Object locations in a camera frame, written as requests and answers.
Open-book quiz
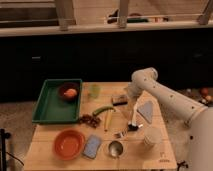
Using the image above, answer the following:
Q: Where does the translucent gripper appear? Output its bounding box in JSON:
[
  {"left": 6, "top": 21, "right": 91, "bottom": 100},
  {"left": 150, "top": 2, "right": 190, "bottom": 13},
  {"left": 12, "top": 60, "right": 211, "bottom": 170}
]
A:
[{"left": 121, "top": 95, "right": 137, "bottom": 120}]

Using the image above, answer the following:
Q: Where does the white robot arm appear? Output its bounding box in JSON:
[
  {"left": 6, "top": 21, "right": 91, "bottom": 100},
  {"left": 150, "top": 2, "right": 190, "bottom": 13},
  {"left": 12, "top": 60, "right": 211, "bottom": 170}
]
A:
[{"left": 125, "top": 67, "right": 213, "bottom": 171}]

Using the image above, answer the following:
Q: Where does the dark brown bowl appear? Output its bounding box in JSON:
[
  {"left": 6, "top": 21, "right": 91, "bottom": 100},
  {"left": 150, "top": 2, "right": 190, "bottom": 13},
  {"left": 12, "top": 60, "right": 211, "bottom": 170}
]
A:
[{"left": 58, "top": 82, "right": 79, "bottom": 101}]

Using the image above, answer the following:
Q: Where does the red bowl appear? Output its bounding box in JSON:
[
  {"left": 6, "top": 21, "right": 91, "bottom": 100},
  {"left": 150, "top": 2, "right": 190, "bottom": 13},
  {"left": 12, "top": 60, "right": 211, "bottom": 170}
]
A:
[{"left": 52, "top": 129, "right": 85, "bottom": 160}]

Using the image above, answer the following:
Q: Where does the blue triangular cloth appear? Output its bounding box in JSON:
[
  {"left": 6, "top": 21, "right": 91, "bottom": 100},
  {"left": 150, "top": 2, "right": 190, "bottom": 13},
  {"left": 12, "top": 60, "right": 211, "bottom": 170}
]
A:
[{"left": 137, "top": 101, "right": 153, "bottom": 124}]

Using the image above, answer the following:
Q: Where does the yellow pencil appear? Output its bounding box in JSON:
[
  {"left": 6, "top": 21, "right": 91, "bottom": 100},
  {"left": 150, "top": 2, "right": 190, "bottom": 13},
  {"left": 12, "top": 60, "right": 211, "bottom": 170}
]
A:
[{"left": 104, "top": 111, "right": 110, "bottom": 131}]

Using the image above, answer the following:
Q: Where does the green pea pod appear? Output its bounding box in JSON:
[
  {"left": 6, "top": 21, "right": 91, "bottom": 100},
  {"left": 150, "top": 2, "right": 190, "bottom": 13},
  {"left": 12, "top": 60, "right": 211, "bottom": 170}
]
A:
[{"left": 92, "top": 106, "right": 116, "bottom": 117}]

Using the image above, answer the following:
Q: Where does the brown dried fruit pile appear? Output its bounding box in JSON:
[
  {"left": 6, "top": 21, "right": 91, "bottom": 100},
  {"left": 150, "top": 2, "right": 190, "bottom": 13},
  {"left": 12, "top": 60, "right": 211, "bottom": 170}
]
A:
[{"left": 79, "top": 114, "right": 101, "bottom": 128}]

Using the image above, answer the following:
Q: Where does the small metal cup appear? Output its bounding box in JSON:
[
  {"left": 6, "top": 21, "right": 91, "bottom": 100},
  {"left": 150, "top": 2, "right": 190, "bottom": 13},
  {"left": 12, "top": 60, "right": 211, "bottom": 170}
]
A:
[{"left": 108, "top": 141, "right": 123, "bottom": 158}]

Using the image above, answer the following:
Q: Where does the blue sponge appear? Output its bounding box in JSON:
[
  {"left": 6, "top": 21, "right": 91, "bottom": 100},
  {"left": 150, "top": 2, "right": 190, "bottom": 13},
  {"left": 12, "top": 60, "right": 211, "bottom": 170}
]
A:
[{"left": 83, "top": 135, "right": 102, "bottom": 159}]

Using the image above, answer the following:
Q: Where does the orange fruit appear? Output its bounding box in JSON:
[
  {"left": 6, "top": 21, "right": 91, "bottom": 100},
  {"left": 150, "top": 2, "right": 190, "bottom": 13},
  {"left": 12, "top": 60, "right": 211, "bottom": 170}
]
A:
[{"left": 64, "top": 89, "right": 77, "bottom": 98}]

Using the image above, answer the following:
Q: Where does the green plastic tray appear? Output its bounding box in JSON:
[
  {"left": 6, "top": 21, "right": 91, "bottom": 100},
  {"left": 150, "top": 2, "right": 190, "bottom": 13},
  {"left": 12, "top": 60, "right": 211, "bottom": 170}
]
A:
[{"left": 32, "top": 79, "right": 82, "bottom": 124}]

